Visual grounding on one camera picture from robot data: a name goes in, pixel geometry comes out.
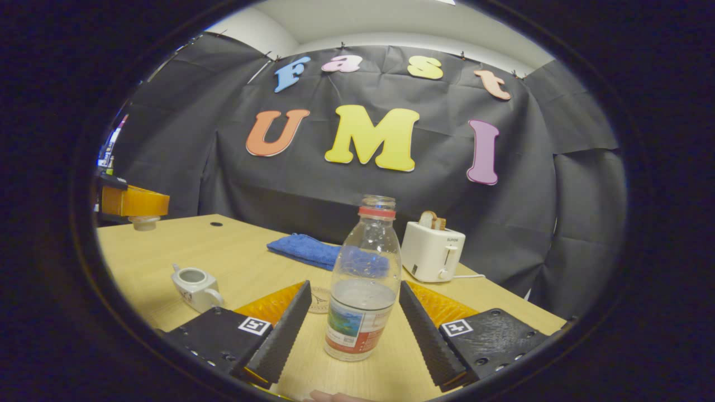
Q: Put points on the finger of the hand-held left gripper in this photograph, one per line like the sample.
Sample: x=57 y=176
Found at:
x=137 y=202

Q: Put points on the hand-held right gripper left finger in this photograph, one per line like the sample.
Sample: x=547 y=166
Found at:
x=282 y=335

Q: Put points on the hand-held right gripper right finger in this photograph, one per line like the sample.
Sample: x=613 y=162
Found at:
x=427 y=335

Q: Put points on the round beige coaster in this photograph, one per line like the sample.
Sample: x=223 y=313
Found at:
x=319 y=300

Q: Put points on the clear plastic water bottle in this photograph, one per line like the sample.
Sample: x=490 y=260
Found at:
x=363 y=301

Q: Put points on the white teacup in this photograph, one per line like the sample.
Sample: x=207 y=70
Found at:
x=195 y=290

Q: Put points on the green drink bottle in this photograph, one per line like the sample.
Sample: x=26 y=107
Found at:
x=110 y=164

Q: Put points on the computer monitor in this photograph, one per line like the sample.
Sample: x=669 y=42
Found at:
x=111 y=142

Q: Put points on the white toaster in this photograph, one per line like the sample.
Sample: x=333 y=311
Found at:
x=433 y=254

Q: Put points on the blue towel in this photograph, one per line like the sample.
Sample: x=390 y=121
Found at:
x=304 y=250

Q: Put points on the light bread slice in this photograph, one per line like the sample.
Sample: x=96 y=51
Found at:
x=428 y=219

